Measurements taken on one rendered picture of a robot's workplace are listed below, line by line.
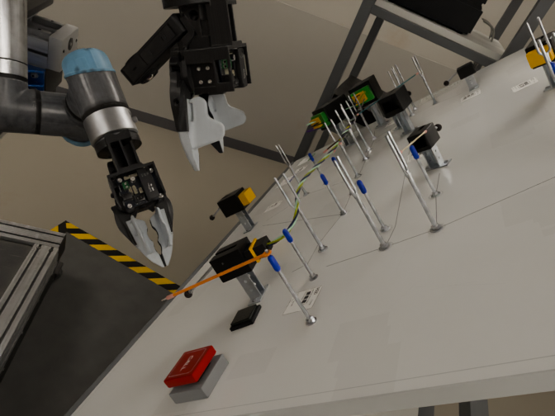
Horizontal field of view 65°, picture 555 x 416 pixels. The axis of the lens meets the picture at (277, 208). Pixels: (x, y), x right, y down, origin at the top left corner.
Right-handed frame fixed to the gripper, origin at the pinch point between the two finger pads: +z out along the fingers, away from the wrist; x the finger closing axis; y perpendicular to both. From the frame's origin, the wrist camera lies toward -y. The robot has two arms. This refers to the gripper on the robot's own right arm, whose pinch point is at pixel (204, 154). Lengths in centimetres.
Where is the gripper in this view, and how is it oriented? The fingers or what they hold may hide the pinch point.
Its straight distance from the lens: 62.2
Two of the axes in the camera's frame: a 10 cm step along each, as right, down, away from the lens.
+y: 9.6, -0.1, -2.7
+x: 2.5, -3.9, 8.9
